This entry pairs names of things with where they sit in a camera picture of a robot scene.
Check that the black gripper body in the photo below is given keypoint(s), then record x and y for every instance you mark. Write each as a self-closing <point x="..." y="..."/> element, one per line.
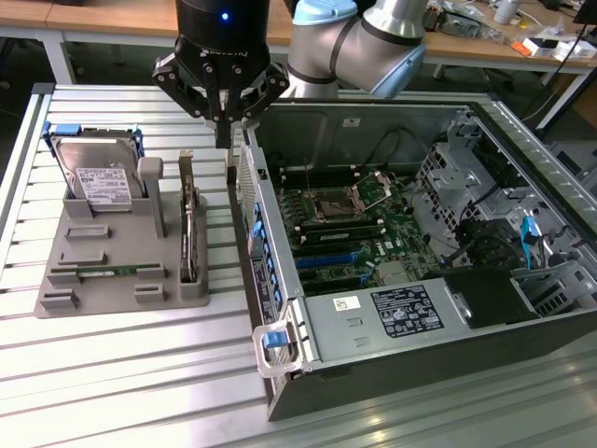
<point x="219" y="42"/>

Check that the graphics card with metal bracket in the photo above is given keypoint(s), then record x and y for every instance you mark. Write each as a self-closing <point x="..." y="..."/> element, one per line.
<point x="188" y="233"/>

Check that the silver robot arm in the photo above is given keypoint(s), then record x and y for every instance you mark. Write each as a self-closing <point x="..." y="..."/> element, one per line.
<point x="326" y="51"/>

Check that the thin metal locking lever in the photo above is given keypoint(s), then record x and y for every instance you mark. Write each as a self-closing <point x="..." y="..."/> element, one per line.
<point x="309" y="175"/>

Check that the CPU socket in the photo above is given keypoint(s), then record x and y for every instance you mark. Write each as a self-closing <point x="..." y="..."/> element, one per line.
<point x="333" y="207"/>

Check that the metal socket cover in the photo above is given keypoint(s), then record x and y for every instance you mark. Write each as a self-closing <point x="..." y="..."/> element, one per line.
<point x="375" y="189"/>

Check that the black RAM stick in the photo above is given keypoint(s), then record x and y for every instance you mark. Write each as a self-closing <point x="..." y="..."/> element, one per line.
<point x="340" y="234"/>

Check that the plain black expansion slot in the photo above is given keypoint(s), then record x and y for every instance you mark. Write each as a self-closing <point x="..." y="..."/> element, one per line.
<point x="336" y="247"/>

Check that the grey plastic parts rack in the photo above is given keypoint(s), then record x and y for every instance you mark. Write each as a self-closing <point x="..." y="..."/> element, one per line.
<point x="116" y="252"/>

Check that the green RAM stick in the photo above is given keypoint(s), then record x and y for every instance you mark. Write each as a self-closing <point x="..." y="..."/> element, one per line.
<point x="121" y="270"/>

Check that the green motherboard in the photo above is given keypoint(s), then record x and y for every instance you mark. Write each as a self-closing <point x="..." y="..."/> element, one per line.
<point x="401" y="233"/>

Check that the black expansion slot blue latch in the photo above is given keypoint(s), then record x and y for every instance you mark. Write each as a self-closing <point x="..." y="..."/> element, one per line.
<point x="326" y="279"/>

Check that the cluttered wooden desk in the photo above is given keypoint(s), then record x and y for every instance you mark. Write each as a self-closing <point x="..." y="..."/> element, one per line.
<point x="466" y="46"/>

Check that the metal disk bay cage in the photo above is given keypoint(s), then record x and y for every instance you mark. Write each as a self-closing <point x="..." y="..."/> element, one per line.
<point x="448" y="186"/>

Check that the grey metal component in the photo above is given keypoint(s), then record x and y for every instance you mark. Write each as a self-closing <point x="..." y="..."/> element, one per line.
<point x="462" y="23"/>

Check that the white cup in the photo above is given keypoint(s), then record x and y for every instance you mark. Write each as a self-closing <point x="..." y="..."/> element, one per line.
<point x="506" y="11"/>

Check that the grey power supply unit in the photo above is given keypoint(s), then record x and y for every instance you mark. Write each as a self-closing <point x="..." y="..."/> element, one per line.
<point x="359" y="326"/>

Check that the orange and white box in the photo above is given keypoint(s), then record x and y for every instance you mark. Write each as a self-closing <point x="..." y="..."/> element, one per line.
<point x="536" y="46"/>

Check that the black plastic shroud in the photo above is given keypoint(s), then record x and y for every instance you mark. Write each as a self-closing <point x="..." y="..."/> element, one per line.
<point x="490" y="298"/>

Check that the open black PC case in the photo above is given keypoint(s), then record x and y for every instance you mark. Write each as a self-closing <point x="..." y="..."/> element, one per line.
<point x="373" y="378"/>

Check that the white flat box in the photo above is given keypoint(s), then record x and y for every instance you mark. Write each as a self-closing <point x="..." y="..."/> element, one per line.
<point x="573" y="49"/>

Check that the grey computer case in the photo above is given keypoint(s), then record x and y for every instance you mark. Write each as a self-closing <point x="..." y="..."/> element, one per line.
<point x="578" y="163"/>

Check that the wooden desk white frame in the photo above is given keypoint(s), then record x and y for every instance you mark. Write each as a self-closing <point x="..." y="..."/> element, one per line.
<point x="93" y="16"/>

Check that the hard disk with blue bracket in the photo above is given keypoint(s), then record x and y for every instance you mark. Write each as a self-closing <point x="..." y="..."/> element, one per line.
<point x="98" y="168"/>

